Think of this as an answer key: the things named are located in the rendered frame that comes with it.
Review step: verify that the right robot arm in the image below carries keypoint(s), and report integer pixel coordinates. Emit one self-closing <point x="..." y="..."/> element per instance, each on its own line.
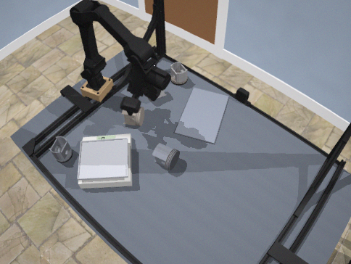
<point x="136" y="49"/>

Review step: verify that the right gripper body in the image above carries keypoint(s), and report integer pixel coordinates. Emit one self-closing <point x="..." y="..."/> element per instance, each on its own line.
<point x="132" y="104"/>

